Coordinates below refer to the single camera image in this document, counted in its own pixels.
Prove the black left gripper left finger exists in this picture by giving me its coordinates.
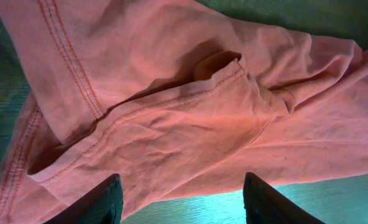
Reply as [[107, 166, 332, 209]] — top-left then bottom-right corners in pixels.
[[45, 174, 123, 224]]

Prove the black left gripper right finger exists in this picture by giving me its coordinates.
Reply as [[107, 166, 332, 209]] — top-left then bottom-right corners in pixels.
[[243, 172, 323, 224]]

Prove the orange soccer t-shirt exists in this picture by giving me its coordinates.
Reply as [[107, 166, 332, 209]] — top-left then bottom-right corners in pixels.
[[0, 1, 368, 223]]

